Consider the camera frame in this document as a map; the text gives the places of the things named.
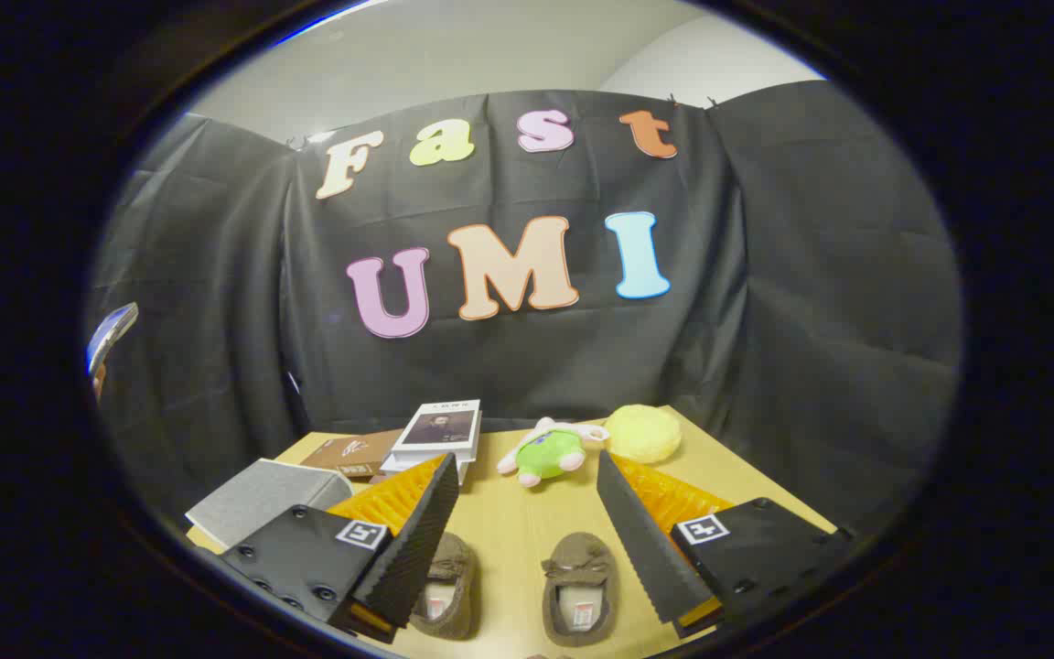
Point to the grey fabric storage box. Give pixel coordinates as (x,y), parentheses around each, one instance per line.
(262,494)

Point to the green and pink plush toy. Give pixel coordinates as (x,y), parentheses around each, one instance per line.
(550,453)

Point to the yellow plush cushion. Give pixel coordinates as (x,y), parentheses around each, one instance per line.
(644,435)

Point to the silver handheld device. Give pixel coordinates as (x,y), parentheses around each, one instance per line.
(113,334)

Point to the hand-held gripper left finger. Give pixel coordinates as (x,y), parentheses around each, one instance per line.
(399,558)

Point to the brown fuzzy slipper shoe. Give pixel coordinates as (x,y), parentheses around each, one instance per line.
(454,572)
(577,563)

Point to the plain white book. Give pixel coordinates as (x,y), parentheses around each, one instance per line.
(417,460)

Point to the brown hardcover book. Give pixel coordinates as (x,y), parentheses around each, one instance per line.
(344,453)

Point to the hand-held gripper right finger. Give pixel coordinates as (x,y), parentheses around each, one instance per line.
(646,549)

